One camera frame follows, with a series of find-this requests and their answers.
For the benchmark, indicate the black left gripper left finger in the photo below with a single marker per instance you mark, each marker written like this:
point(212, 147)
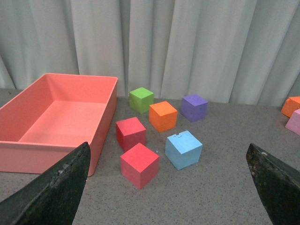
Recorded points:
point(53, 197)

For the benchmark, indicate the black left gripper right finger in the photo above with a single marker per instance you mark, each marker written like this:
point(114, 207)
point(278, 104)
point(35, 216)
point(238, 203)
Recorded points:
point(277, 184)

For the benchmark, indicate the light blue notched cube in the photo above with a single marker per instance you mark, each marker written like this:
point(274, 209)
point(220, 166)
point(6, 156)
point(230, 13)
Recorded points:
point(183, 149)

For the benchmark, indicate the pink foam cube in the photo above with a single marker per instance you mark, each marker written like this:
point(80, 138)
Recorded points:
point(293, 123)

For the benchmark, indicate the pink plastic bin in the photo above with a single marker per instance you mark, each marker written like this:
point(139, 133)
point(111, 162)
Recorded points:
point(52, 117)

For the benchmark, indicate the orange foam block right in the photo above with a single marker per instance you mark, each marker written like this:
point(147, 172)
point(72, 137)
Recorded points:
point(291, 104)

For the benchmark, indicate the dark red foam cube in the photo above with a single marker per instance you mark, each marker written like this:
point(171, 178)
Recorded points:
point(130, 132)

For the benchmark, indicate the purple foam cube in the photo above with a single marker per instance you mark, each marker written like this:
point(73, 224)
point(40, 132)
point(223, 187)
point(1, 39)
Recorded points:
point(194, 107)

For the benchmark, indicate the green foam cube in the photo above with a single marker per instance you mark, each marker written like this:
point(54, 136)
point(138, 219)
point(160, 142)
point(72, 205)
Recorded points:
point(140, 99)

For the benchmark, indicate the orange foam cube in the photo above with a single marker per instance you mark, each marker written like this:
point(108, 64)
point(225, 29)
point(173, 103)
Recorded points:
point(162, 116)

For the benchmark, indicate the grey curtain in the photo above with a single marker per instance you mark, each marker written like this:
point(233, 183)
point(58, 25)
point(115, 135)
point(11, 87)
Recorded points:
point(229, 51)

